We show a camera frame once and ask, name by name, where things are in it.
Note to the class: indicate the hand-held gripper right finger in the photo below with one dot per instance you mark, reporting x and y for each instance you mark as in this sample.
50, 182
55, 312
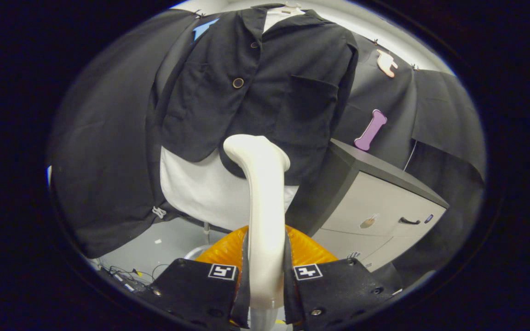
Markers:
291, 294

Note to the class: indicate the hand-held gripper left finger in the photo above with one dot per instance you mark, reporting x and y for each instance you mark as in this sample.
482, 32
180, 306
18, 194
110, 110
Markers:
243, 294

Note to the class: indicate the white garment steamer base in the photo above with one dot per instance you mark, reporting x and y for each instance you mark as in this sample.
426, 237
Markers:
196, 251

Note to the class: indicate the grey garment steamer pole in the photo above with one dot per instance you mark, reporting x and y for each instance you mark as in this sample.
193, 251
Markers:
207, 232

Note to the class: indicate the white garment steamer head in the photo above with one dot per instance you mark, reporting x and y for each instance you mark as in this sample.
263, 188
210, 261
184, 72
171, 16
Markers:
265, 220

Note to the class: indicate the white shirt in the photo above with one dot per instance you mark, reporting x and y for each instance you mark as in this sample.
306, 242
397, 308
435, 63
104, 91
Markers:
200, 193

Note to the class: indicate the black suit jacket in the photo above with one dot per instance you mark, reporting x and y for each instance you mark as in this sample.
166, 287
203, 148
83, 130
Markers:
274, 105

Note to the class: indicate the white clothes hanger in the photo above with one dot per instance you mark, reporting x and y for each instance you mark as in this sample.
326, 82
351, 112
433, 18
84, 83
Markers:
291, 7

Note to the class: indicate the white cloth tie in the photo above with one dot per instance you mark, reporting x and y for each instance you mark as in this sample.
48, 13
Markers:
158, 212

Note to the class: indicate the grey cabinet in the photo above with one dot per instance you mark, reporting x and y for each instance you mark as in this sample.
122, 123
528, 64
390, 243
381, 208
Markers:
384, 202

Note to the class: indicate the black backdrop cloth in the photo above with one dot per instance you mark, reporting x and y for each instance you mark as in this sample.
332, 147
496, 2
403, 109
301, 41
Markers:
104, 151

